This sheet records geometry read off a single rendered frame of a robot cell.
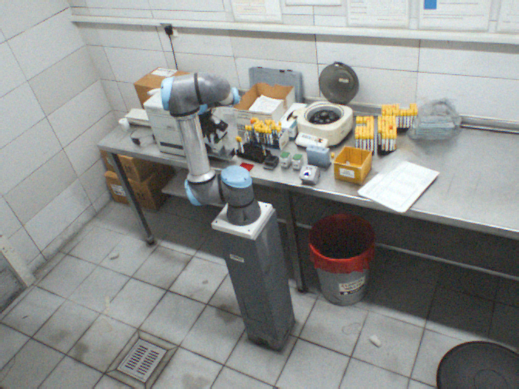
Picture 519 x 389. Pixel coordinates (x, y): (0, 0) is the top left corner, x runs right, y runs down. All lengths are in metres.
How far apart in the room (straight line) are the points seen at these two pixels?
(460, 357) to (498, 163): 0.89
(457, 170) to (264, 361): 1.37
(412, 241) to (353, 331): 0.59
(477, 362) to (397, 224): 1.14
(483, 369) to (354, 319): 1.00
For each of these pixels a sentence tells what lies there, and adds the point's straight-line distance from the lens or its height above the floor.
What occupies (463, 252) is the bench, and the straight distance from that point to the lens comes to 2.73.
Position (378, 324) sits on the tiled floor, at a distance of 2.72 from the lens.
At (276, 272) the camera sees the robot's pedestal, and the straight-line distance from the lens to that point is 2.26.
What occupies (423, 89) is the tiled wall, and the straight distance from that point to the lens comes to 2.50.
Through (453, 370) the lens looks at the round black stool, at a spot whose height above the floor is 0.65.
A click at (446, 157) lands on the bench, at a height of 0.87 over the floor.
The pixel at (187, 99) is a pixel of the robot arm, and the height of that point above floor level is 1.48.
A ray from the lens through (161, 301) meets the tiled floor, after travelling 3.03.
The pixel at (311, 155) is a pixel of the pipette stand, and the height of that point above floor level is 0.94.
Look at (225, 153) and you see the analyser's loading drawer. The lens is 2.40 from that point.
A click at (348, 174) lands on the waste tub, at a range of 2.14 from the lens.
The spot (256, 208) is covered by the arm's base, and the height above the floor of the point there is 0.95.
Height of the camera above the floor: 2.27
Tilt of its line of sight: 40 degrees down
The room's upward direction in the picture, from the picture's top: 11 degrees counter-clockwise
